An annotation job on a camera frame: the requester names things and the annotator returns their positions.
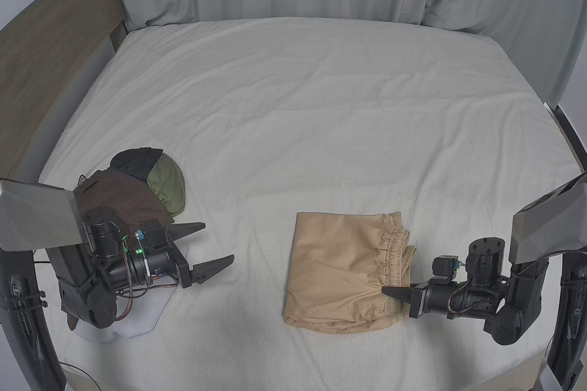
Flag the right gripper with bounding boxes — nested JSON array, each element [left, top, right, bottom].
[[408, 281, 452, 319]]

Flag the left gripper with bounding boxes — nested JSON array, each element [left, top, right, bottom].
[[128, 222, 235, 289]]

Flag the beige shorts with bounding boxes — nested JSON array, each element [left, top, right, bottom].
[[282, 211, 418, 333]]

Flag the olive green garment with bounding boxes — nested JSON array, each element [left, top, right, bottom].
[[147, 153, 186, 218]]

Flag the white garment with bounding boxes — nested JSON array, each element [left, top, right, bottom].
[[73, 238, 193, 343]]

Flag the brown garment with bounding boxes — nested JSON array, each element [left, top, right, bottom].
[[62, 169, 175, 330]]

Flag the black garment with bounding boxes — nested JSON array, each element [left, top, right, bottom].
[[111, 147, 164, 184]]

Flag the bed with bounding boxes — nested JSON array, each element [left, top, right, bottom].
[[0, 0, 587, 391]]

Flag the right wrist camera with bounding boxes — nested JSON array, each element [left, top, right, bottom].
[[431, 255, 459, 284]]

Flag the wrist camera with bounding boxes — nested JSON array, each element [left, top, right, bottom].
[[431, 255, 459, 284], [135, 219, 170, 254]]

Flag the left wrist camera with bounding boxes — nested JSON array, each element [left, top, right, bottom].
[[135, 219, 170, 254]]

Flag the black cable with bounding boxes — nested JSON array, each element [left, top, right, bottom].
[[60, 362, 99, 391], [546, 246, 587, 259]]

